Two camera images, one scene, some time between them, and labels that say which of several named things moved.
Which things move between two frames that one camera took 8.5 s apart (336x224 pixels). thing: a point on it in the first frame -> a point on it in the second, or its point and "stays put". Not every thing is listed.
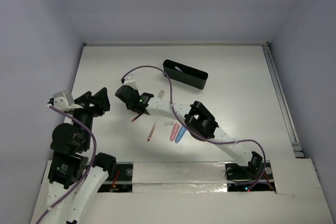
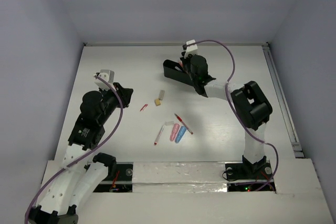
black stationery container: [185, 74] stays put
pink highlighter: [174, 132] stays put
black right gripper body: [130, 106] -> [187, 63]
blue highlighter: [180, 135] stays put
